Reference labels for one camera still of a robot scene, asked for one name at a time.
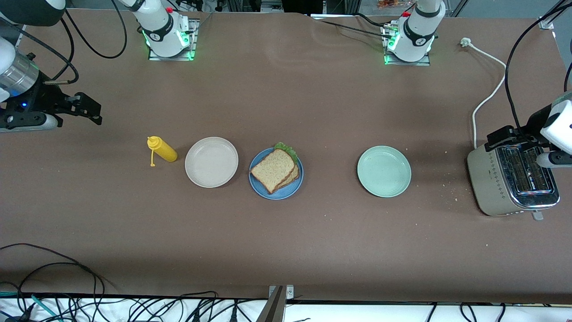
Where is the yellow mustard squeeze bottle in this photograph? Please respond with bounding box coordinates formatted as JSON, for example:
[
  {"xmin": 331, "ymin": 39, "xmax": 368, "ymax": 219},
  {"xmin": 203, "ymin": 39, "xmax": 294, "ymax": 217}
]
[{"xmin": 147, "ymin": 136, "xmax": 178, "ymax": 167}]

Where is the brown bread slice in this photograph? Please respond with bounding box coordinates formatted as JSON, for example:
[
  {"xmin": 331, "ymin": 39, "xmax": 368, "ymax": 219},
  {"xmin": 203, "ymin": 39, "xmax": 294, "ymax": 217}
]
[
  {"xmin": 277, "ymin": 163, "xmax": 300, "ymax": 189},
  {"xmin": 250, "ymin": 149, "xmax": 297, "ymax": 194}
]

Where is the green lettuce leaf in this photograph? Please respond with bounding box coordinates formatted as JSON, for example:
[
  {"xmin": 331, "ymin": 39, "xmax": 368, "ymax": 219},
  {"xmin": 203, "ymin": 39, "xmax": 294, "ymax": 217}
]
[{"xmin": 274, "ymin": 142, "xmax": 299, "ymax": 162}]

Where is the pale green round plate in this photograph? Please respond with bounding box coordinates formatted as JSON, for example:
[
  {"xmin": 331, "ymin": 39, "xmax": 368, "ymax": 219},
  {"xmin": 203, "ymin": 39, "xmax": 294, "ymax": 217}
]
[{"xmin": 357, "ymin": 146, "xmax": 412, "ymax": 198}]

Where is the beige round plate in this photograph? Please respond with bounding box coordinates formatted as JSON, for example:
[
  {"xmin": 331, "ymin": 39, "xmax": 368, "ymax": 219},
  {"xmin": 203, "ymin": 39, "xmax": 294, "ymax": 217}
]
[{"xmin": 185, "ymin": 137, "xmax": 239, "ymax": 188}]

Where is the blue round plate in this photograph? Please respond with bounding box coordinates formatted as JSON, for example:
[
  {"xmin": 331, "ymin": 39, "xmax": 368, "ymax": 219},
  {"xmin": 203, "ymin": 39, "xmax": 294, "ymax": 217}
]
[{"xmin": 248, "ymin": 148, "xmax": 304, "ymax": 200}]

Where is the beige chrome toaster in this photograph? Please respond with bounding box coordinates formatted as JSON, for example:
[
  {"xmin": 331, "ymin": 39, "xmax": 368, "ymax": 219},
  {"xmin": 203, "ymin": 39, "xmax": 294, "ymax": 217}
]
[{"xmin": 467, "ymin": 133, "xmax": 560, "ymax": 221}]

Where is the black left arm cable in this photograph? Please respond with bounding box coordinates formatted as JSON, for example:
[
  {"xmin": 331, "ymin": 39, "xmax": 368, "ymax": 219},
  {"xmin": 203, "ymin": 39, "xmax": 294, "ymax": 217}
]
[{"xmin": 505, "ymin": 0, "xmax": 572, "ymax": 135}]

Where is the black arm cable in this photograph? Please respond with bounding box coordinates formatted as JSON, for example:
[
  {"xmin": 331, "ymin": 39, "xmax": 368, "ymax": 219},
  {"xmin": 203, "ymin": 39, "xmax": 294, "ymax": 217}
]
[
  {"xmin": 0, "ymin": 0, "xmax": 128, "ymax": 85},
  {"xmin": 505, "ymin": 0, "xmax": 572, "ymax": 135}
]

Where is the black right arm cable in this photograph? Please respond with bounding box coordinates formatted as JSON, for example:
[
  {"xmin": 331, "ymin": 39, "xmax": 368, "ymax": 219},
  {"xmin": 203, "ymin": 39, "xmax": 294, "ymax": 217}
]
[{"xmin": 0, "ymin": 0, "xmax": 128, "ymax": 85}]

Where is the white toaster power cable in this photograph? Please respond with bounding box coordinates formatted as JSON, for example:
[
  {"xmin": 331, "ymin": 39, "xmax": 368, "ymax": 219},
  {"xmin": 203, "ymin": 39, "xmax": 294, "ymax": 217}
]
[{"xmin": 460, "ymin": 38, "xmax": 508, "ymax": 149}]

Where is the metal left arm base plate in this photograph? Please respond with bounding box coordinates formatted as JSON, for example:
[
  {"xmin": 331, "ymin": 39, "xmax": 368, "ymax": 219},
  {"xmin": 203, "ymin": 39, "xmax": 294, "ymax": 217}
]
[{"xmin": 381, "ymin": 25, "xmax": 432, "ymax": 67}]

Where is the thin black looping cable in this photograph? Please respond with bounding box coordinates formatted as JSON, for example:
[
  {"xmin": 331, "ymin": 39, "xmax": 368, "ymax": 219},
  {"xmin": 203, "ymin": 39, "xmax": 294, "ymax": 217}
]
[{"xmin": 0, "ymin": 243, "xmax": 106, "ymax": 314}]

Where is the black base cable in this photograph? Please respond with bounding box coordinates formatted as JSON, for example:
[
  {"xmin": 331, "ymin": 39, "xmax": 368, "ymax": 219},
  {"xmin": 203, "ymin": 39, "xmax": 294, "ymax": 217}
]
[{"xmin": 313, "ymin": 13, "xmax": 391, "ymax": 41}]

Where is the teal cable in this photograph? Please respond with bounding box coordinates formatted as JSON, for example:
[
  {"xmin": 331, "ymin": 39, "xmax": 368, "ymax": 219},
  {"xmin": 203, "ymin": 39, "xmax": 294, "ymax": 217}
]
[{"xmin": 0, "ymin": 291, "xmax": 61, "ymax": 322}]

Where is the metal table edge bracket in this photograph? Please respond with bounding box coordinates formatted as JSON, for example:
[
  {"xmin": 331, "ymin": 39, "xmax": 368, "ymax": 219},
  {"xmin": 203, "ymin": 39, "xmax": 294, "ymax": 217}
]
[{"xmin": 257, "ymin": 285, "xmax": 294, "ymax": 322}]

